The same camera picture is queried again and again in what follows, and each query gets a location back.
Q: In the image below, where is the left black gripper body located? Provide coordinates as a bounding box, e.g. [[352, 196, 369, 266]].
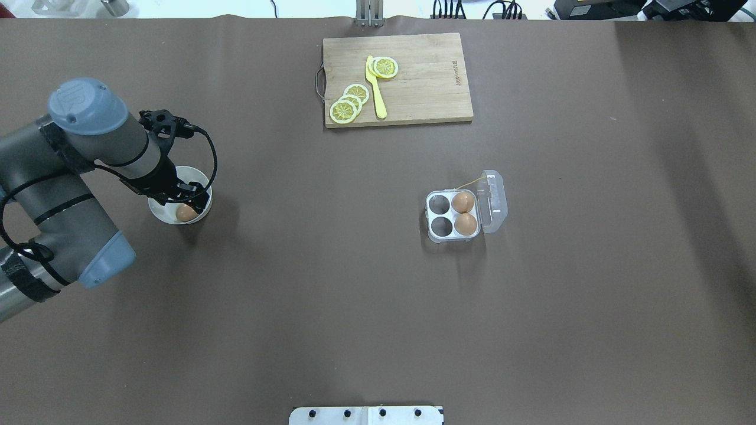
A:
[[121, 166, 198, 204]]

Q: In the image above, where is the brown egg from bowl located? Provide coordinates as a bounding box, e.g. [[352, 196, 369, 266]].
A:
[[175, 204, 200, 223]]

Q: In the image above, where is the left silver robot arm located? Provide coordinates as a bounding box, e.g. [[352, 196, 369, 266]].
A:
[[1, 77, 218, 321]]

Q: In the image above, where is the clear plastic egg box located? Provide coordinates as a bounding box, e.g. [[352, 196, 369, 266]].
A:
[[424, 169, 509, 244]]

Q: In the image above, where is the brown egg in box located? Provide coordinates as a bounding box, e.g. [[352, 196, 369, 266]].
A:
[[451, 191, 476, 214], [454, 212, 478, 237]]

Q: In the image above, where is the white ceramic bowl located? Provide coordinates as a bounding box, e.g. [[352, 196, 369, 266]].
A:
[[148, 166, 213, 225]]

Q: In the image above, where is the lemon slice middle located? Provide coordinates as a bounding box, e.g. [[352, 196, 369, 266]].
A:
[[340, 94, 363, 114]]

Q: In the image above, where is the yellow plastic knife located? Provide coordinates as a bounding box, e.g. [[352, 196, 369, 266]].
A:
[[364, 55, 388, 119]]

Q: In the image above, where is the lemon slice near knife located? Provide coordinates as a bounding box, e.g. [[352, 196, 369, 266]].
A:
[[368, 56, 399, 80]]

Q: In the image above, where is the black power strip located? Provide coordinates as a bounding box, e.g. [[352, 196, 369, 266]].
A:
[[429, 1, 527, 21]]

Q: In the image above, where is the left black camera cable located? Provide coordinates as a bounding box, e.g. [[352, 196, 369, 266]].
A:
[[177, 121, 219, 204]]

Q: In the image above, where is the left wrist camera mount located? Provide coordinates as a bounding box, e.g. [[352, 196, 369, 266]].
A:
[[138, 109, 196, 155]]

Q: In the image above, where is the aluminium frame post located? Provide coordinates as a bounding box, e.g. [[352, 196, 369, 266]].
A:
[[354, 0, 385, 28]]

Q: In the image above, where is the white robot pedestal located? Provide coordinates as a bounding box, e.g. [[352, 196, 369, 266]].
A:
[[288, 406, 445, 424]]

